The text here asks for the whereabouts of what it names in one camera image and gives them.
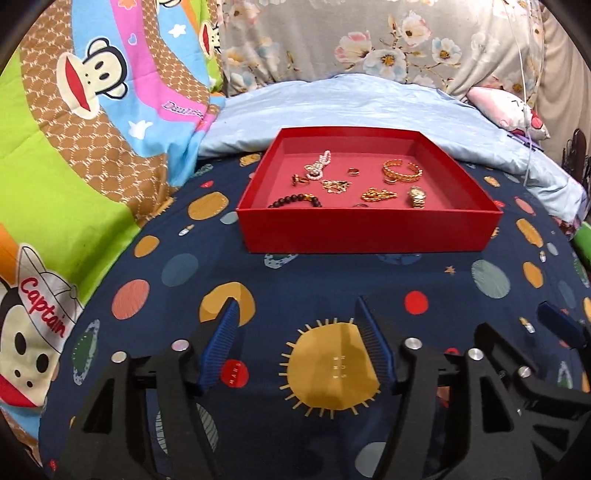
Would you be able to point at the gold ornate brooch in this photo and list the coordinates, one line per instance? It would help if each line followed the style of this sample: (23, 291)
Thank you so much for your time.
(376, 194)

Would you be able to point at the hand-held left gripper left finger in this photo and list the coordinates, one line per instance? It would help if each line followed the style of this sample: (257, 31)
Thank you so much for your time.
(219, 346)

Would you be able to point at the pink plush toy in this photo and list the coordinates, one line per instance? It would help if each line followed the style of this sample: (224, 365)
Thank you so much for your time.
(494, 104)

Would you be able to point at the floral grey pillow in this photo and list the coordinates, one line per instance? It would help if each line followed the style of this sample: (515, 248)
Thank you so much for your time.
(300, 41)

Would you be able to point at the gold wristwatch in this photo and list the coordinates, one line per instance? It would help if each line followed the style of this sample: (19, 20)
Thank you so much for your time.
(417, 196)

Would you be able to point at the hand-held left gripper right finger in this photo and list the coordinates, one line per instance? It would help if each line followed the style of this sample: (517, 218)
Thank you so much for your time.
(376, 346)

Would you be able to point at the dark brown furniture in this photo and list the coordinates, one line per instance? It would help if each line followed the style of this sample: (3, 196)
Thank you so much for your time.
(577, 152)

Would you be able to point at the red jewelry box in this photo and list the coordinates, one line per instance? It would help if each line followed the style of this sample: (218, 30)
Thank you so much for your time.
(369, 230)

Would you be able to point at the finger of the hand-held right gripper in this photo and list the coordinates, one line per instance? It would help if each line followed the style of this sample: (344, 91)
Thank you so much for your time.
(524, 371)
(561, 325)

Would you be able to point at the light blue quilt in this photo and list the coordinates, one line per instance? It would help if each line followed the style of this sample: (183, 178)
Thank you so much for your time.
(346, 101)

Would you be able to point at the navy planet print sheet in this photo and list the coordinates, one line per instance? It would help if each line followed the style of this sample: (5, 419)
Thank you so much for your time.
(161, 267)

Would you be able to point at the green cloth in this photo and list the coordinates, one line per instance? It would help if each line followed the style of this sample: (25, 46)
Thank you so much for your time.
(584, 249)

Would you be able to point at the beige curtain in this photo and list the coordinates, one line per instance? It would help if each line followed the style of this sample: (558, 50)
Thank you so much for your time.
(563, 69)

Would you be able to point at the cartoon monkey blanket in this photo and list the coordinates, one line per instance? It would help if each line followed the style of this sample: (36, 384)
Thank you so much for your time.
(69, 184)

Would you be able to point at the pearl jewelry piece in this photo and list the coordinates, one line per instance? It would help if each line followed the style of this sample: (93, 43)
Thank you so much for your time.
(318, 173)

